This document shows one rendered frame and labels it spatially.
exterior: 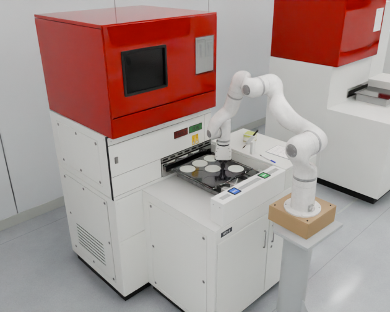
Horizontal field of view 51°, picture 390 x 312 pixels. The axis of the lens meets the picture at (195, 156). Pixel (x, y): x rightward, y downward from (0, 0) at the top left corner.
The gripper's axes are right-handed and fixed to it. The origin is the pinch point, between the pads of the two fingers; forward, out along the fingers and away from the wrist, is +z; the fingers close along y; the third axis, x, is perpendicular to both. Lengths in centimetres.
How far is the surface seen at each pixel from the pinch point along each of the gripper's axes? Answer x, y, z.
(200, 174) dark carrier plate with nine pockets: -8.1, -13.6, 2.1
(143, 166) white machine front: -13, -48, -5
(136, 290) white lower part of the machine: -19, -58, 87
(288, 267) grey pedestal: -53, 36, 35
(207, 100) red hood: 20.2, -10.7, -36.5
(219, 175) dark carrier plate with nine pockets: -9.3, -2.1, 2.1
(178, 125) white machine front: 8.6, -28.3, -23.7
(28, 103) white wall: 84, -161, -13
